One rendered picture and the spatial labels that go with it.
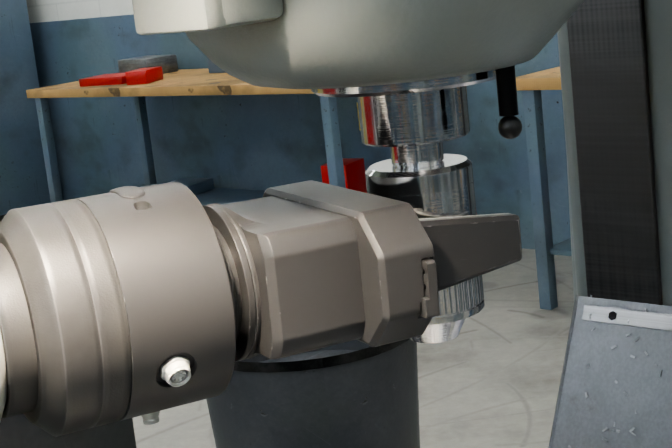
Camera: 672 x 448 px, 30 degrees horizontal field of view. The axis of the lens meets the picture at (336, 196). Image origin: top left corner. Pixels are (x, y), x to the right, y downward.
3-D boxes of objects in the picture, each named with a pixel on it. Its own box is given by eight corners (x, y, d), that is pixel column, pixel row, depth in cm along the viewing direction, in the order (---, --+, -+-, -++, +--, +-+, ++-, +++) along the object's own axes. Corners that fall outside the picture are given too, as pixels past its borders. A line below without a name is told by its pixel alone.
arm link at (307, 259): (430, 161, 48) (130, 215, 42) (450, 401, 49) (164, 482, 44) (289, 137, 59) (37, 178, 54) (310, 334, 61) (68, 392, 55)
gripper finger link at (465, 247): (514, 270, 55) (392, 299, 52) (508, 199, 54) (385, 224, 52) (536, 276, 54) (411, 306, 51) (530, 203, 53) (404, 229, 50)
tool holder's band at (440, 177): (365, 200, 53) (363, 177, 53) (367, 180, 57) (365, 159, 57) (477, 189, 53) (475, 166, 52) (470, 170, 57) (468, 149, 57)
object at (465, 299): (379, 329, 54) (365, 200, 53) (380, 300, 59) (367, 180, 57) (488, 320, 54) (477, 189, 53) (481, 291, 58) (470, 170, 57)
